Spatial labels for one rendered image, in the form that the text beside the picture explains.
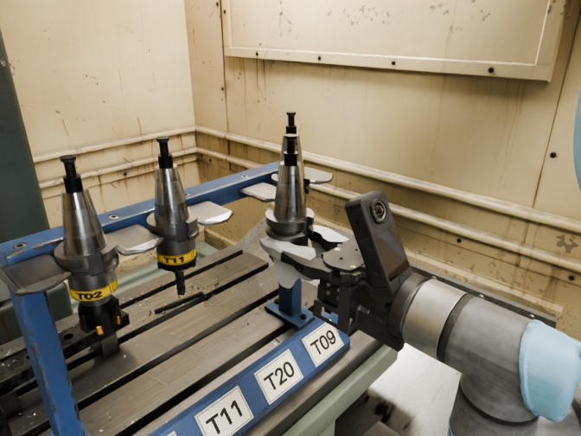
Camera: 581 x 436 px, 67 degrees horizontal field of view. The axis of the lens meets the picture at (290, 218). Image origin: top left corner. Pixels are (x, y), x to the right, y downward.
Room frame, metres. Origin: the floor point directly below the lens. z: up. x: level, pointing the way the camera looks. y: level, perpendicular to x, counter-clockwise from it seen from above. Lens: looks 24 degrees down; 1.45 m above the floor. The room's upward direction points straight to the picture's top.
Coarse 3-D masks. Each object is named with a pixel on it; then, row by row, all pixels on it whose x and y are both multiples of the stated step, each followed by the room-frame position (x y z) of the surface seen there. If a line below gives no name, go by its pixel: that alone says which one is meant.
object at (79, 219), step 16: (64, 192) 0.42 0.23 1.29; (80, 192) 0.42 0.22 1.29; (64, 208) 0.42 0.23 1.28; (80, 208) 0.42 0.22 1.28; (64, 224) 0.42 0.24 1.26; (80, 224) 0.41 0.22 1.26; (96, 224) 0.43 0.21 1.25; (64, 240) 0.42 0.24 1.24; (80, 240) 0.41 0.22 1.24; (96, 240) 0.42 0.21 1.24
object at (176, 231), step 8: (152, 216) 0.51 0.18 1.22; (192, 216) 0.51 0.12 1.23; (152, 224) 0.49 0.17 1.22; (160, 224) 0.49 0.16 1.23; (168, 224) 0.49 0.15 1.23; (176, 224) 0.49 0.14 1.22; (184, 224) 0.50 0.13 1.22; (192, 224) 0.50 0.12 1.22; (152, 232) 0.49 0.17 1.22; (160, 232) 0.48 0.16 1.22; (168, 232) 0.48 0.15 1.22; (176, 232) 0.49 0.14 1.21; (184, 232) 0.49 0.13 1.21; (192, 232) 0.50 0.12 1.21; (168, 240) 0.48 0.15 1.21; (176, 240) 0.48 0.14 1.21
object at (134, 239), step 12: (120, 228) 0.49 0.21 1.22; (132, 228) 0.49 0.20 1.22; (144, 228) 0.49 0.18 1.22; (120, 240) 0.46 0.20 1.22; (132, 240) 0.46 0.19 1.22; (144, 240) 0.46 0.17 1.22; (156, 240) 0.46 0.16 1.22; (120, 252) 0.44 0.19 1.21; (132, 252) 0.44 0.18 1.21; (144, 252) 0.44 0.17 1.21
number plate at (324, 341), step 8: (320, 328) 0.63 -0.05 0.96; (328, 328) 0.64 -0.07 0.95; (312, 336) 0.61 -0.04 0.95; (320, 336) 0.62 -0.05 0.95; (328, 336) 0.63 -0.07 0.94; (336, 336) 0.64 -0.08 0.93; (304, 344) 0.59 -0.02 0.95; (312, 344) 0.60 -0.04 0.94; (320, 344) 0.61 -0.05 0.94; (328, 344) 0.62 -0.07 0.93; (336, 344) 0.62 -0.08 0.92; (312, 352) 0.59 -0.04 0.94; (320, 352) 0.60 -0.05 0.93; (328, 352) 0.61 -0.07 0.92; (312, 360) 0.58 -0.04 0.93; (320, 360) 0.59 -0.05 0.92
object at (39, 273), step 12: (12, 264) 0.41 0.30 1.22; (24, 264) 0.41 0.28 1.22; (36, 264) 0.41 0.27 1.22; (48, 264) 0.41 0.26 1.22; (0, 276) 0.39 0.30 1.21; (12, 276) 0.38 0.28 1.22; (24, 276) 0.38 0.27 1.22; (36, 276) 0.38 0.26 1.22; (48, 276) 0.38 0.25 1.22; (60, 276) 0.38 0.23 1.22; (12, 288) 0.36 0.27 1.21; (24, 288) 0.36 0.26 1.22; (36, 288) 0.36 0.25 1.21; (48, 288) 0.37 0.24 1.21
